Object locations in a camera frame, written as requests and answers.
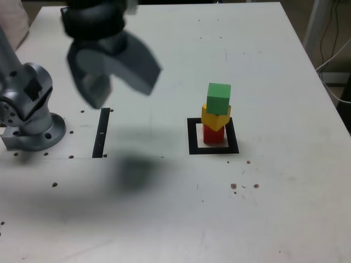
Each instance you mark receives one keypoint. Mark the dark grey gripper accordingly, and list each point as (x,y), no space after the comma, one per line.
(113,43)

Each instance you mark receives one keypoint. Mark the green cube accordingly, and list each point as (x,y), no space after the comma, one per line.
(218,101)

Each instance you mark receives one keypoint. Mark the yellow cube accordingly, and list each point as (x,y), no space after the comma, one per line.
(212,120)

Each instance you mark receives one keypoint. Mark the red cube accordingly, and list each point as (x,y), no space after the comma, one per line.
(212,136)

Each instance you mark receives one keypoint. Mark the black tape square outline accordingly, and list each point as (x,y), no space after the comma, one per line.
(192,137)

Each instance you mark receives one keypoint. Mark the black tape strip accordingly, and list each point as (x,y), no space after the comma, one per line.
(100,137)

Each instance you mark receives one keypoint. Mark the dark grey box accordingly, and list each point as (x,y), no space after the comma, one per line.
(337,77)

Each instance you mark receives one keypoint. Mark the white metal post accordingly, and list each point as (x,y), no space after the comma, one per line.
(315,24)

